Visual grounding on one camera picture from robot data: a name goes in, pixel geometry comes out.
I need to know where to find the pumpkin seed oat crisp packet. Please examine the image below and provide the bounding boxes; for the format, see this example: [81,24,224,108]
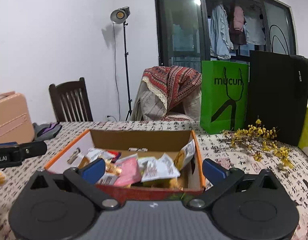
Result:
[173,139,196,171]

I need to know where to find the white silver snack packet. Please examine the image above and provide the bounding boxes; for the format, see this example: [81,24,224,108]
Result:
[141,153,180,183]

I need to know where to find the pink hard suitcase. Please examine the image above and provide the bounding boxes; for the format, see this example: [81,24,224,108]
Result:
[0,91,35,144]

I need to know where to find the grey purple pouch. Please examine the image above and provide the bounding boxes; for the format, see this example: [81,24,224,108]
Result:
[33,122,62,141]

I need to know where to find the calligraphy print tablecloth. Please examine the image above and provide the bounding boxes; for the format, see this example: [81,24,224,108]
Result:
[0,121,308,239]

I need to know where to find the yellow dried flower branch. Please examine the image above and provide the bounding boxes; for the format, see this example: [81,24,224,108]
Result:
[220,119,294,169]

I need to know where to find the red cardboard snack box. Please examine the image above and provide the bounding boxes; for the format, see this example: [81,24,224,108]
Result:
[44,129,205,204]

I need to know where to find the pink snack packet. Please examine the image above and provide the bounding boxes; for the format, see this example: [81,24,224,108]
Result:
[114,157,142,187]

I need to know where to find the dark wooden chair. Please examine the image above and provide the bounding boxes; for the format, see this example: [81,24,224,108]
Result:
[49,77,93,122]

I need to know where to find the green mucun paper bag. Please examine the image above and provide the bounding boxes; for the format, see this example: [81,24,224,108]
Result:
[200,61,249,134]

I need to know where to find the black paper bag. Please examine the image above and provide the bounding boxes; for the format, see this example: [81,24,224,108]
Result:
[245,50,308,146]

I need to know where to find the chair with red patterned cloth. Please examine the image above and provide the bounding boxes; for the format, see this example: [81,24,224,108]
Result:
[130,66,202,121]

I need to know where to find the hanging clothes on balcony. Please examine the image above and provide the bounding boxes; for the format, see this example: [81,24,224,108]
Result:
[207,0,267,60]

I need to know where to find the studio light on stand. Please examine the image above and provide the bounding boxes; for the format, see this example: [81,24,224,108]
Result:
[109,6,133,122]

